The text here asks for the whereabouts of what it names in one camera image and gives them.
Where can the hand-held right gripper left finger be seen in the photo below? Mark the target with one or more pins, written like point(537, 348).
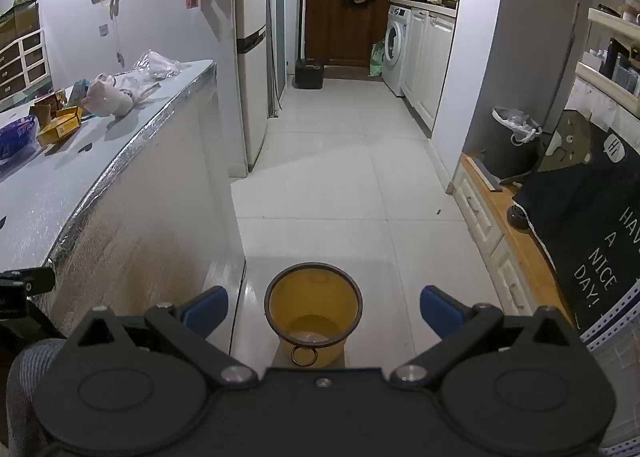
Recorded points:
point(205, 309)

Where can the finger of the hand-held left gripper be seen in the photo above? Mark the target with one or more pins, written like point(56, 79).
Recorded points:
point(30, 282)

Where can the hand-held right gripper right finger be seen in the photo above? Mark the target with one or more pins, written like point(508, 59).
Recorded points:
point(442, 309)

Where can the yellow plastic bucket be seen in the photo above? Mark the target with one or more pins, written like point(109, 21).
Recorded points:
point(312, 309)

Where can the purple snack packet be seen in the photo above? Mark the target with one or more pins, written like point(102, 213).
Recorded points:
point(17, 134)

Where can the yellow cardboard box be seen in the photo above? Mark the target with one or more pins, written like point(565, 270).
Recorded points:
point(57, 129)

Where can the brown paper cup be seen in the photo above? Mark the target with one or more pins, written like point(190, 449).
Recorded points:
point(42, 114)

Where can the teal carton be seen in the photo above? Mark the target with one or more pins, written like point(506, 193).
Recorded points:
point(77, 91)

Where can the pink plush toy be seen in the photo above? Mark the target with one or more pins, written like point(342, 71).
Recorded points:
point(105, 97)

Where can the white plastic wrapper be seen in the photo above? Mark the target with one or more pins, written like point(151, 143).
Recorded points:
point(140, 87)

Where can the clear plastic bag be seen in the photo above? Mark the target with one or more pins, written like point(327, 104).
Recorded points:
point(157, 64)

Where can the person's left forearm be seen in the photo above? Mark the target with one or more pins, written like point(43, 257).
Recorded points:
point(25, 387)

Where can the grey trash bin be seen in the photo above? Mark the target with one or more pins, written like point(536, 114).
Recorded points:
point(505, 152)

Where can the wooden top low cabinet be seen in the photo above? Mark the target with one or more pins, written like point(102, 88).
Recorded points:
point(517, 242)

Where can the black round speaker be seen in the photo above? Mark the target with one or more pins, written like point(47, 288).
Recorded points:
point(518, 215)

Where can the silver foil covered table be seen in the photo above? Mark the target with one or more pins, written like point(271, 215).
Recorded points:
point(150, 187)

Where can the grey flat board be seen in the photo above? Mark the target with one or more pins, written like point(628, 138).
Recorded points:
point(486, 174)

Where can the black printed cloth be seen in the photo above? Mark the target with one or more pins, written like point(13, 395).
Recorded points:
point(590, 217)

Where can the white blue-edged cloth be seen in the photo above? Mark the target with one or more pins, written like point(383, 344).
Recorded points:
point(620, 337)

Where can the white bin liner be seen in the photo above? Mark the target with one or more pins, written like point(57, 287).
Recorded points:
point(517, 122)

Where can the white drawer cabinet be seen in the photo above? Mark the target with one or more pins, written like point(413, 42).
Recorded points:
point(22, 64)

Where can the white refrigerator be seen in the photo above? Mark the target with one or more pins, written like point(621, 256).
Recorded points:
point(252, 87)

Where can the white kitchen base cabinets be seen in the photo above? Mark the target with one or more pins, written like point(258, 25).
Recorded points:
point(430, 62)

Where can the black box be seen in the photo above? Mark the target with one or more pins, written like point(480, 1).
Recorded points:
point(309, 74)

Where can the white lace curtain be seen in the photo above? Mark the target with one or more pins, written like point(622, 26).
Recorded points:
point(600, 104)

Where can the green plastic bag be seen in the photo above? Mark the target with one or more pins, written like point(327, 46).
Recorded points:
point(376, 59)

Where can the brown doormat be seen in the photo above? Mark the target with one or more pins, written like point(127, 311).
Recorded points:
point(350, 65)

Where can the white washing machine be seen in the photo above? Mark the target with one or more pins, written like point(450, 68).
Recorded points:
point(397, 47)

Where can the black bottle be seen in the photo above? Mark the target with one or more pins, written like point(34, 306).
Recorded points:
point(609, 59)

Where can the frosted glass sliding door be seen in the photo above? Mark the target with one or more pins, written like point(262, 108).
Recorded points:
point(287, 12)

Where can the brown wooden door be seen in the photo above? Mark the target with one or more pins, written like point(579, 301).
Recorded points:
point(330, 12)

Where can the white wall conduit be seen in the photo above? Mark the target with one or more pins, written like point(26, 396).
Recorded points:
point(567, 67)

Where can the cream wall shelf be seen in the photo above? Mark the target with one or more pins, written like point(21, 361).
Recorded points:
point(612, 19)

